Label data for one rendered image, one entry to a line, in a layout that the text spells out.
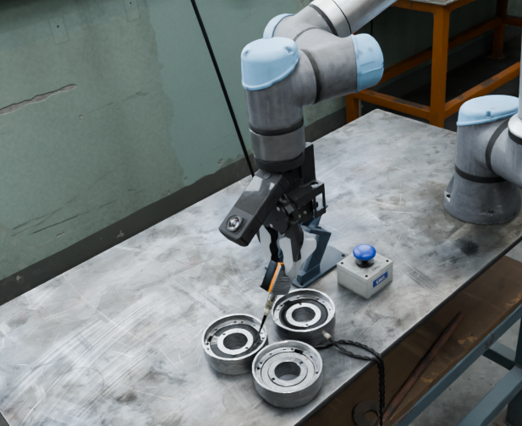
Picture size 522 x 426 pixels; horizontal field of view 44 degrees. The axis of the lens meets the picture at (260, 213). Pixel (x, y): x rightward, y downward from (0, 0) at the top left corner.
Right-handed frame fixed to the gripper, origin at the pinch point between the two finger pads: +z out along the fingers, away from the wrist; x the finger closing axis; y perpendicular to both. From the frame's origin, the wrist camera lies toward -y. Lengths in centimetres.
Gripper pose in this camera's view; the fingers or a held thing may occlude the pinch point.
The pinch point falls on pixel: (281, 270)
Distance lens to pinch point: 99.9
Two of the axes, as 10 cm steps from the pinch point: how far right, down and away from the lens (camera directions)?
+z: 1.1, 8.4, 5.4
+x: -6.7, -3.4, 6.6
